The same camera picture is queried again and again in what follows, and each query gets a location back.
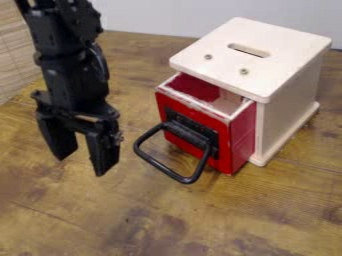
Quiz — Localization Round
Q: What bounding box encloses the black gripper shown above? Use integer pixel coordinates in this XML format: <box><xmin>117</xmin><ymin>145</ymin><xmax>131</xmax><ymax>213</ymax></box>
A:
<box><xmin>32</xmin><ymin>43</ymin><xmax>123</xmax><ymax>177</ymax></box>

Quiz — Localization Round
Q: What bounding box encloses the white wooden cabinet box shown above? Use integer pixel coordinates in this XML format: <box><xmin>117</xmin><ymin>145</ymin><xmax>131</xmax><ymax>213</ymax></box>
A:
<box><xmin>169</xmin><ymin>17</ymin><xmax>331</xmax><ymax>166</ymax></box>

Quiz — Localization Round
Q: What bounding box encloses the red drawer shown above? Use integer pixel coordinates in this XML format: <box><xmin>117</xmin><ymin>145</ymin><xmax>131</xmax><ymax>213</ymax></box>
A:
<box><xmin>155</xmin><ymin>73</ymin><xmax>256</xmax><ymax>175</ymax></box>

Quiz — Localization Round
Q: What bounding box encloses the black metal drawer handle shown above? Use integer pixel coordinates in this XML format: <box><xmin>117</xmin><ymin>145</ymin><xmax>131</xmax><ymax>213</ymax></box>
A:
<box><xmin>132</xmin><ymin>119</ymin><xmax>215</xmax><ymax>185</ymax></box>

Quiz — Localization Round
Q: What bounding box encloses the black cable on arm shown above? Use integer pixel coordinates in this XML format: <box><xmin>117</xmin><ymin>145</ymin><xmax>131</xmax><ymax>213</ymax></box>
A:
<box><xmin>85</xmin><ymin>41</ymin><xmax>111</xmax><ymax>78</ymax></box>

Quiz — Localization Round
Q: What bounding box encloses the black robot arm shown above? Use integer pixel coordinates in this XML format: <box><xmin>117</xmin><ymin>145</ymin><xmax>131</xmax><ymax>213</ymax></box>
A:
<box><xmin>14</xmin><ymin>0</ymin><xmax>121</xmax><ymax>176</ymax></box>

